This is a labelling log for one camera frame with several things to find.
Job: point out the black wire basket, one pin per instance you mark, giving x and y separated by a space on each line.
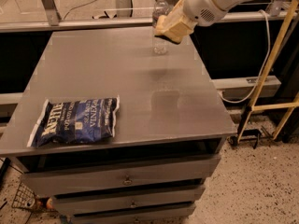
24 198

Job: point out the grey drawer cabinet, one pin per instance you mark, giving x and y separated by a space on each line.
170 127

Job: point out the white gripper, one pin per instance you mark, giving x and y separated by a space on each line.
202 4

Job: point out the metal railing frame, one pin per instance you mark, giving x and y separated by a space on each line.
19 16

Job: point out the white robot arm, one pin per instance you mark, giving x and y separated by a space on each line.
226 5

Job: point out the yellow sponge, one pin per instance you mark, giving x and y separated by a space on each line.
163 26

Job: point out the blue Kettle chip bag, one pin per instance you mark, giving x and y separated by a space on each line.
76 122

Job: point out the clear plastic water bottle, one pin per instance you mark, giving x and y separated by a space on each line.
160 10

